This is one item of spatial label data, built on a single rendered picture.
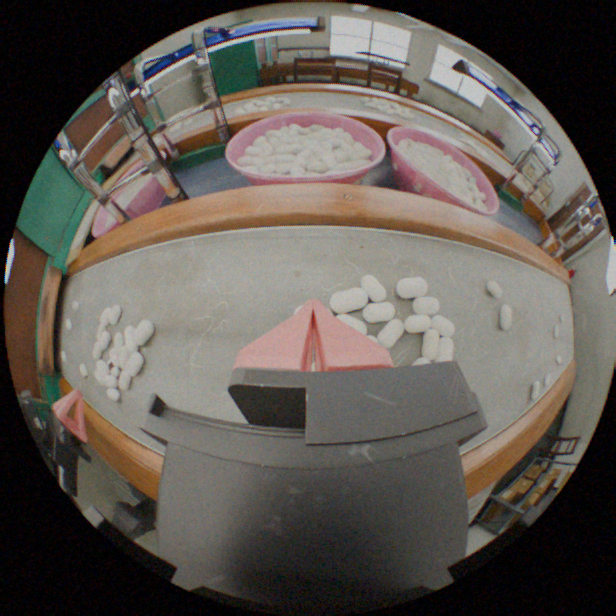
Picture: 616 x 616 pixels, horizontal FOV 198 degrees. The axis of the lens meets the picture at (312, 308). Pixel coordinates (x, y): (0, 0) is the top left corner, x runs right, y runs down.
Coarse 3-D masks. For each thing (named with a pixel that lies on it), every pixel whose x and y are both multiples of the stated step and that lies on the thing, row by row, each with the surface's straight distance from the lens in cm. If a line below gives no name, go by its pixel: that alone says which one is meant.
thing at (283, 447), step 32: (160, 416) 7; (192, 416) 6; (480, 416) 6; (192, 448) 5; (224, 448) 5; (256, 448) 5; (288, 448) 5; (320, 448) 5; (352, 448) 5; (384, 448) 5; (416, 448) 5
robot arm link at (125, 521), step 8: (120, 504) 59; (128, 504) 61; (120, 512) 58; (128, 512) 57; (136, 512) 59; (112, 520) 60; (120, 520) 58; (128, 520) 57; (136, 520) 56; (144, 520) 57; (120, 528) 58; (128, 528) 57; (136, 528) 57; (128, 536) 59; (136, 536) 60
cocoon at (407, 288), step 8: (400, 280) 22; (408, 280) 21; (416, 280) 22; (424, 280) 23; (400, 288) 21; (408, 288) 21; (416, 288) 22; (424, 288) 22; (408, 296) 21; (416, 296) 22
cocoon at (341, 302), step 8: (352, 288) 20; (360, 288) 20; (336, 296) 19; (344, 296) 19; (352, 296) 19; (360, 296) 19; (336, 304) 19; (344, 304) 19; (352, 304) 19; (360, 304) 19; (336, 312) 19; (344, 312) 19
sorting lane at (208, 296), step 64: (128, 256) 39; (192, 256) 27; (256, 256) 23; (320, 256) 22; (384, 256) 24; (448, 256) 29; (64, 320) 74; (128, 320) 33; (192, 320) 24; (256, 320) 21; (512, 320) 38; (192, 384) 24; (512, 384) 38
